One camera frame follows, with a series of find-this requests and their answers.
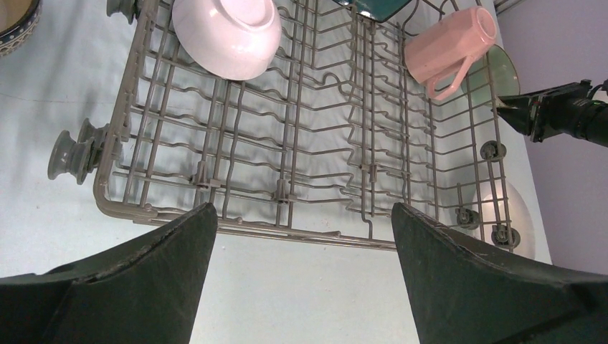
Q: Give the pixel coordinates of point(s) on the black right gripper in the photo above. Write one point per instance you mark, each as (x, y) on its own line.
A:
(575, 109)

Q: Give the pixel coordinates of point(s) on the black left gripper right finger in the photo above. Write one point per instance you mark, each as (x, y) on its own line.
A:
(463, 290)

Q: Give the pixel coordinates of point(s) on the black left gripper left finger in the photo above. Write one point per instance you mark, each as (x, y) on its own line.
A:
(145, 290)

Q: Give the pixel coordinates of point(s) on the green ceramic bowl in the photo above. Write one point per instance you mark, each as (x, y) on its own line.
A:
(494, 70)

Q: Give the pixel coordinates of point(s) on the large white plate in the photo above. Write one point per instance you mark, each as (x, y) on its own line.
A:
(506, 220)

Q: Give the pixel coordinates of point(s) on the pink mug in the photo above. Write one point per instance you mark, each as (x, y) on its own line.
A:
(440, 57)

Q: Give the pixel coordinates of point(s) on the teal square plate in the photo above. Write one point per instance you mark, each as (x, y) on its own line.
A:
(375, 10)

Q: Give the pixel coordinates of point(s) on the small white bowl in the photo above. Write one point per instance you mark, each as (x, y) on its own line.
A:
(235, 40)

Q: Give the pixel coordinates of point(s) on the brown dotted bowl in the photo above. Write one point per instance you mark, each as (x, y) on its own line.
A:
(19, 19)

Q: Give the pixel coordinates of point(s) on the grey wire dish rack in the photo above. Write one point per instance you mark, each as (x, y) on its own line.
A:
(316, 149)

